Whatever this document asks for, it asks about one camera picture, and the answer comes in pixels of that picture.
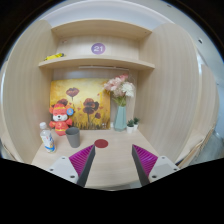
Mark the red round coaster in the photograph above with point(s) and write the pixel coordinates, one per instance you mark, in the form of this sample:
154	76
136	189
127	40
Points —
101	143

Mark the pink white flower bouquet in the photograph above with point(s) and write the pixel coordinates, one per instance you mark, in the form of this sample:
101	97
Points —
121	88

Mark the poppy flower painting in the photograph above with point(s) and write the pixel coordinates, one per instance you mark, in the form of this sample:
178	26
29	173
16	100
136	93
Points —
88	99

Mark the purple round number sticker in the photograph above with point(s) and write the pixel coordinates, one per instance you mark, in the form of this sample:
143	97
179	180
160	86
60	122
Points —
98	48

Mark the teal geometric vase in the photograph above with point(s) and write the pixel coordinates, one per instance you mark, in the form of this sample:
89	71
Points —
120	119

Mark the grey plastic cup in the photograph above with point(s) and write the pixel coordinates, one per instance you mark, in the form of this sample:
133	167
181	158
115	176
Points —
73	136

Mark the small potted succulent white pot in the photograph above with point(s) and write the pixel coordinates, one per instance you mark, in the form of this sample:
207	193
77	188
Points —
130	126

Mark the small potted succulent behind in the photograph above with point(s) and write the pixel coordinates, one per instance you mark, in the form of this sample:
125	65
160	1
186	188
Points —
136	123

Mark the yellow toy on shelf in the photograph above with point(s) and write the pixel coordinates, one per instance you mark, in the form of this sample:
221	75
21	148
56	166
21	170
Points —
58	55

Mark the wooden shelf unit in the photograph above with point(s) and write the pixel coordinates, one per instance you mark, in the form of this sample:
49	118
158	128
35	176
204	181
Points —
176	98

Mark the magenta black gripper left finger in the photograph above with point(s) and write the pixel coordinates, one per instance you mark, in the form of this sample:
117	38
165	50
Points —
82	162

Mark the clear plastic water bottle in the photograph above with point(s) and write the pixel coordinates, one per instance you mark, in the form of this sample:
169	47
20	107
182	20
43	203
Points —
47	138

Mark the red plush toy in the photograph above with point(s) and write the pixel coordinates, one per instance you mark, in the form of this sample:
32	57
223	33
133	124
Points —
61	118

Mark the white light strip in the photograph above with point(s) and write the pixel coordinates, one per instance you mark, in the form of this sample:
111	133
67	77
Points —
103	67

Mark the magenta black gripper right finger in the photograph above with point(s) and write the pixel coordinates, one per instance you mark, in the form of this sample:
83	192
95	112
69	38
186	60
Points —
144	162

